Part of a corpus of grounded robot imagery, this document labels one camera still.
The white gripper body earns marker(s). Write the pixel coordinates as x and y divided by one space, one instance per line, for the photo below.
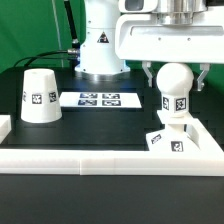
139 37

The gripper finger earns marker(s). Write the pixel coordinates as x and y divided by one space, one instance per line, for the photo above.
146 65
200 76

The white lamp bulb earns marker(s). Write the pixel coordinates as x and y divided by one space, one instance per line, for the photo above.
174 81

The white lamp base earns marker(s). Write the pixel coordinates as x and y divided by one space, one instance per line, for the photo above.
165 141

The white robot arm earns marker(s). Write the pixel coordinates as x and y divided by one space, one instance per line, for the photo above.
98 58

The white lamp shade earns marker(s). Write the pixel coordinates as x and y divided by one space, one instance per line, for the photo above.
40 99

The white marker sheet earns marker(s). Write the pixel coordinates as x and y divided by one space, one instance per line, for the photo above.
99 100

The white right wall rail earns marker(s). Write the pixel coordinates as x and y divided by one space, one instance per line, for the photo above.
193 128

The white left wall piece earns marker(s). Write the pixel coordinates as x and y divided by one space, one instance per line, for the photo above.
5 126

